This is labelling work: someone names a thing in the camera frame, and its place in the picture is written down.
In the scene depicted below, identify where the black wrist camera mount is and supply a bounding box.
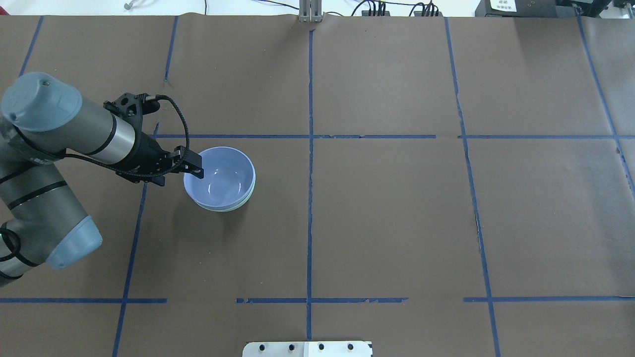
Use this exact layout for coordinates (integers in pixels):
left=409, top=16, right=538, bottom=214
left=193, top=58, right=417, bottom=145
left=103, top=93, right=160, bottom=129

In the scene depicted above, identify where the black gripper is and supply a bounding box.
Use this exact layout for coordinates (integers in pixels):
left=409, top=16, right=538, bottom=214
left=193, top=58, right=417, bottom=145
left=124, top=132, right=204, bottom=187

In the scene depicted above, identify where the brown paper table cover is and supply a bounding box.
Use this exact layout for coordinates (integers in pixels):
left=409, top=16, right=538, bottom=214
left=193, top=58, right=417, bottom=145
left=1, top=14, right=634, bottom=357

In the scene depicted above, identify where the blue bowl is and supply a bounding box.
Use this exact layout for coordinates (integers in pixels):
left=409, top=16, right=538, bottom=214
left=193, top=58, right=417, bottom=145
left=183, top=146, right=256, bottom=203

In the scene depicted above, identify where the black desktop box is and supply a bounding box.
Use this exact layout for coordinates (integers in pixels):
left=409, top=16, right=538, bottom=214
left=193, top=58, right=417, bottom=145
left=474, top=0, right=577, bottom=18

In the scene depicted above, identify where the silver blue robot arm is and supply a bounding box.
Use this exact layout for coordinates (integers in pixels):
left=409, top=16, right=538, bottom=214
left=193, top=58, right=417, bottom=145
left=0, top=72, right=204, bottom=286

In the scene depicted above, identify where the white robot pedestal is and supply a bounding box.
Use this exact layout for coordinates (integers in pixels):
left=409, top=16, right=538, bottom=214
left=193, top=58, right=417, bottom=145
left=242, top=341, right=374, bottom=357

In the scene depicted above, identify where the aluminium frame post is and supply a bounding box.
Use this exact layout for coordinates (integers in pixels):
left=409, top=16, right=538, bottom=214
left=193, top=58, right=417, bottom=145
left=299, top=0, right=324, bottom=23

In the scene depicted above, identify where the green bowl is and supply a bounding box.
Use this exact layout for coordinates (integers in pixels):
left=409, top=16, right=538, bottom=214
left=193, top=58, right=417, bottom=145
left=197, top=181, right=255, bottom=213

